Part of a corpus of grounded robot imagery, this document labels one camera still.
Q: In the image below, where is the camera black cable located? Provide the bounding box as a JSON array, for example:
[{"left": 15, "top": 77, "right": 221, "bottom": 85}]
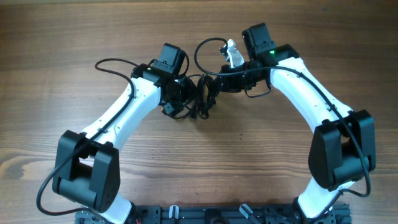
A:
[
  {"left": 35, "top": 51, "right": 190, "bottom": 224},
  {"left": 193, "top": 37, "right": 372, "bottom": 222}
]

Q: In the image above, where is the left camera black cable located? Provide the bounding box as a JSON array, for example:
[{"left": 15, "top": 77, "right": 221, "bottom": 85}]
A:
[{"left": 35, "top": 51, "right": 190, "bottom": 224}]

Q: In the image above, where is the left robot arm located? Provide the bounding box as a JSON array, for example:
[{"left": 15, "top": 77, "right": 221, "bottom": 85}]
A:
[{"left": 50, "top": 44, "right": 195, "bottom": 223}]

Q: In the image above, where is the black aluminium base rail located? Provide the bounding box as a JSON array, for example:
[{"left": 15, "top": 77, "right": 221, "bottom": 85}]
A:
[{"left": 74, "top": 204, "right": 353, "bottom": 224}]

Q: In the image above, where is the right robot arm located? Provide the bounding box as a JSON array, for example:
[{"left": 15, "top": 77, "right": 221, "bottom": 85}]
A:
[{"left": 217, "top": 23, "right": 376, "bottom": 223}]

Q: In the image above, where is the right camera black cable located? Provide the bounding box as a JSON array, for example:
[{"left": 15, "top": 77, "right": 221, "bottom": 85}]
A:
[{"left": 193, "top": 37, "right": 372, "bottom": 222}]

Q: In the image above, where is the black USB cable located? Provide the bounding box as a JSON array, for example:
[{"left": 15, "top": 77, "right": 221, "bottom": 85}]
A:
[{"left": 183, "top": 73, "right": 220, "bottom": 121}]

